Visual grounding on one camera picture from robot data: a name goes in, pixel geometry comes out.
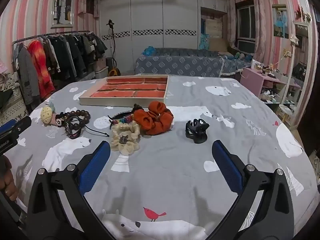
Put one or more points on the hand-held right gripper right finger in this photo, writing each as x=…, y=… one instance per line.
x=227, y=167

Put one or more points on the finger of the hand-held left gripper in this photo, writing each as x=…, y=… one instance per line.
x=7, y=125
x=22, y=125

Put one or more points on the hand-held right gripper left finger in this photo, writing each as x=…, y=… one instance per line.
x=96, y=167

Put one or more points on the pink hair accessory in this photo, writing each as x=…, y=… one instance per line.
x=53, y=123

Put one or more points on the beige lace scrunchie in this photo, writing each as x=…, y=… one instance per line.
x=125, y=147

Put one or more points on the black claw hair clip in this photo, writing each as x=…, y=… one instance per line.
x=196, y=132

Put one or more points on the cream tray with red lining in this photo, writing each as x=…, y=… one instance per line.
x=100, y=102

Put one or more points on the orange fabric scrunchie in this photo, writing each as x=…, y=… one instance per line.
x=155, y=120

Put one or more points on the person's left hand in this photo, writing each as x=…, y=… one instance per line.
x=8, y=180

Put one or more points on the dark cloth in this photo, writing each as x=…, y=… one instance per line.
x=5, y=97

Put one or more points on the grey polar bear printed blanket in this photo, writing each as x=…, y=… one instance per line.
x=175, y=160

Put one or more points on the row of hanging clothes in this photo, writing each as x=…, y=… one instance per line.
x=65, y=52

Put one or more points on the metal clothes rack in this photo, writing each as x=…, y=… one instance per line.
x=30, y=36

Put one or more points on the pink desk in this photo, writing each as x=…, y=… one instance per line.
x=252, y=78

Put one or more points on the plastic storage box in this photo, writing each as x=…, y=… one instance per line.
x=101, y=67

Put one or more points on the garment steamer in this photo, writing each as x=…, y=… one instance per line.
x=113, y=67

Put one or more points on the white bottle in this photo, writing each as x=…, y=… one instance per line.
x=253, y=63

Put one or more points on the sofa with blue patterned cover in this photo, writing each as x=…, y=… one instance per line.
x=175, y=65

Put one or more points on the blue cloth bundle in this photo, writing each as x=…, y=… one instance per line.
x=150, y=51

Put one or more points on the blue hanging cloth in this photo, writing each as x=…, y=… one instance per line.
x=205, y=38

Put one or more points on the short pink curtain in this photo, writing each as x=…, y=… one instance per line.
x=82, y=2

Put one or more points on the white framed mirror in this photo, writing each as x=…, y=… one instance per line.
x=308, y=55

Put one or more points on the small dark window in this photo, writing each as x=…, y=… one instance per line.
x=90, y=3

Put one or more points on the white wardrobe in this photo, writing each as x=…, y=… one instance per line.
x=150, y=12

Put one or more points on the framed wall poster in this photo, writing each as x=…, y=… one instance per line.
x=62, y=7

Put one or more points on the unframed wall poster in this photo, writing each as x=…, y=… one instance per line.
x=280, y=21

